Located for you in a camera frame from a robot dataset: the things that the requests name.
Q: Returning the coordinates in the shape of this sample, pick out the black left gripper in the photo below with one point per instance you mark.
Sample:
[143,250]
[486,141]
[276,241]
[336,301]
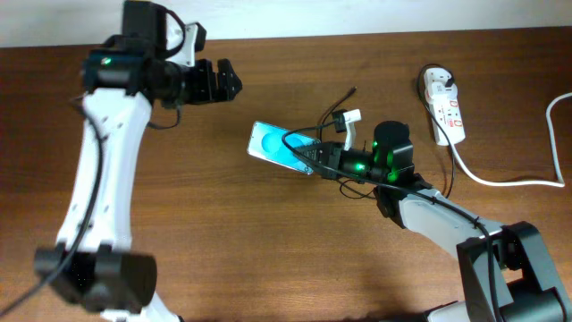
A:
[210,89]

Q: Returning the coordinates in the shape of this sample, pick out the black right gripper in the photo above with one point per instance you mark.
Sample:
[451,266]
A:
[326,156]

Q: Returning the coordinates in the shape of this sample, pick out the blue screen Galaxy smartphone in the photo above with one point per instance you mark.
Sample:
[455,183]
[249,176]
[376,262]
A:
[266,143]

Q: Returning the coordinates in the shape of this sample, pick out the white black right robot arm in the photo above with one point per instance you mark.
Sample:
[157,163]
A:
[507,272]

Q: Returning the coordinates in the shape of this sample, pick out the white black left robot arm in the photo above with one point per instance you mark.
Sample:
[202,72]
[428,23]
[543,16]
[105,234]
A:
[91,264]

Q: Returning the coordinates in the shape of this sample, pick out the white power strip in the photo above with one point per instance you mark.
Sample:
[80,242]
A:
[445,109]

